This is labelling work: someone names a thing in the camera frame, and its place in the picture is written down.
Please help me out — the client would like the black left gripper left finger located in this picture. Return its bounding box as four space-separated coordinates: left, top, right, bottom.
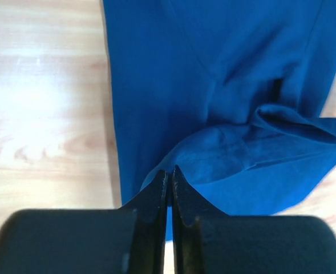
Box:
0 171 168 273

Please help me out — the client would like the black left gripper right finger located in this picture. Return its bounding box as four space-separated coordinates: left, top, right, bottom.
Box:
171 167 336 273

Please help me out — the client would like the blue printed t shirt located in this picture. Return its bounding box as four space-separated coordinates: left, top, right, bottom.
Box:
100 0 336 243

